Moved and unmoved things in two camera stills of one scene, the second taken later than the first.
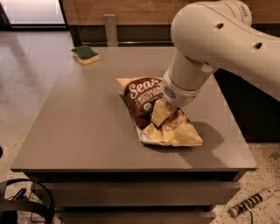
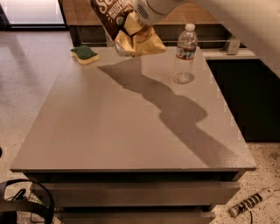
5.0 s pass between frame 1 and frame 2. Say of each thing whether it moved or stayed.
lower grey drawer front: stayed
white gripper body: moved
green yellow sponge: stayed
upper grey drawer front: stayed
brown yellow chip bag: moved
